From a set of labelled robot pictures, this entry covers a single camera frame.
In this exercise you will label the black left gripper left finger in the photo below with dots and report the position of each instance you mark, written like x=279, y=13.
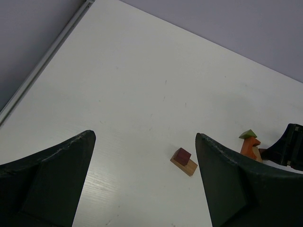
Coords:
x=44, y=189

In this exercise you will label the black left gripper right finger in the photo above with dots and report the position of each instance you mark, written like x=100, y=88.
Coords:
x=242, y=192

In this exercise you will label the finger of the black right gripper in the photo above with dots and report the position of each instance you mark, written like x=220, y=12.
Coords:
x=288, y=150

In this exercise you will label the tan long rectangular wood block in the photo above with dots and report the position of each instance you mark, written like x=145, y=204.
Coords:
x=188, y=169

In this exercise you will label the dark red small cube block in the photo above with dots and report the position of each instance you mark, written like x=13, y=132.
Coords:
x=182, y=156

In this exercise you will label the light tan rectangular wood block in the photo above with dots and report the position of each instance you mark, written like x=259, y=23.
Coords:
x=257, y=154

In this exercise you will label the orange arch wood block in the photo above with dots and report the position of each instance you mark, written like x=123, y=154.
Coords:
x=247, y=147

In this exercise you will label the aluminium table edge rail left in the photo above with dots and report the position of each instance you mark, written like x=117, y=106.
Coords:
x=31, y=32

